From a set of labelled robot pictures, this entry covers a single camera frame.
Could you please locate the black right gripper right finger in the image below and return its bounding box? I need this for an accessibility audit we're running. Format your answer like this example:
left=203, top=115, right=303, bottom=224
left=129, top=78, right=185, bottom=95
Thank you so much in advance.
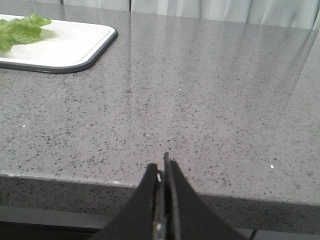
left=164, top=152, right=245, bottom=240

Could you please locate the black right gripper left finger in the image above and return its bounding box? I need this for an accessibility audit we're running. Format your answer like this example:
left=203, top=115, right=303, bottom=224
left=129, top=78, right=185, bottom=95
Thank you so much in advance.
left=90, top=163, right=165, bottom=240

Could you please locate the white cutting board grey rim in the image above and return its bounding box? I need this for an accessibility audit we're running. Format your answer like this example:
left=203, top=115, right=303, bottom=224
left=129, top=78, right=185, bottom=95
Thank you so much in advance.
left=0, top=14, right=118, bottom=74

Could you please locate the green lettuce leaf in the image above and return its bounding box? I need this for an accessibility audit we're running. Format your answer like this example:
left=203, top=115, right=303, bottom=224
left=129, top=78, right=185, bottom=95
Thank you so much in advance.
left=0, top=13, right=52, bottom=52

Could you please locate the white curtain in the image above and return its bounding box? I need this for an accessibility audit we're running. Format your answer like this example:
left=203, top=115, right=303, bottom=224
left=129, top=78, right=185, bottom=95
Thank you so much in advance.
left=0, top=0, right=320, bottom=30

